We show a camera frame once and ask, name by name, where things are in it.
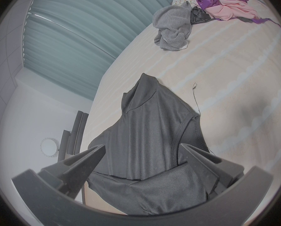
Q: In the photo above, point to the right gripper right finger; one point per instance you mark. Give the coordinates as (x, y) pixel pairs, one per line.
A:
(206, 163)

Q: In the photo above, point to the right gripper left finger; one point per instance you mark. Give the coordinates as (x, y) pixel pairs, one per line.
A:
(79, 171)

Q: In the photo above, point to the black shiny garment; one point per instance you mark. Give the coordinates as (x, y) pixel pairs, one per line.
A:
(198, 15)

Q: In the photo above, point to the blue-green curtain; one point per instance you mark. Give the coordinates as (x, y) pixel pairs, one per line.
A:
(102, 10)
(67, 60)

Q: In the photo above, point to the pink garment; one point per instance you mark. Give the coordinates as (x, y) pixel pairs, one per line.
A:
(227, 10)

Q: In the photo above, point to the grey garment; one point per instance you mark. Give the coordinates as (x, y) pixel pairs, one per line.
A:
(171, 22)

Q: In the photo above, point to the bed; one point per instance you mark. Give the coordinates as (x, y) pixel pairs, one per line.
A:
(237, 79)

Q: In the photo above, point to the black chest of drawers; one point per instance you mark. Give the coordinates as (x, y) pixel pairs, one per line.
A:
(78, 131)

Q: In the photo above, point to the black T-shirt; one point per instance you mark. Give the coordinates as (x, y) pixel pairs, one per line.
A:
(150, 138)

